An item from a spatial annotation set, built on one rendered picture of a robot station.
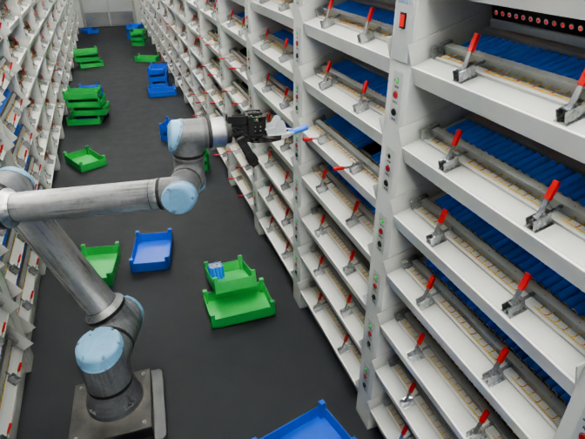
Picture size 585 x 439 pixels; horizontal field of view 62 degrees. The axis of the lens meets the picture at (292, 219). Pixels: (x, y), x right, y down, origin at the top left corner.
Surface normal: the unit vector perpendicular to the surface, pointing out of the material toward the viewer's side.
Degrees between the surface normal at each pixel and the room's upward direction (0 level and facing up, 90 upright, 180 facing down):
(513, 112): 108
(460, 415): 18
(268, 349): 0
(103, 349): 5
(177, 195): 89
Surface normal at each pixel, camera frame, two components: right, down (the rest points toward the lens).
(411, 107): 0.33, 0.48
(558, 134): -0.90, 0.43
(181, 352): 0.00, -0.86
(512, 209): -0.29, -0.77
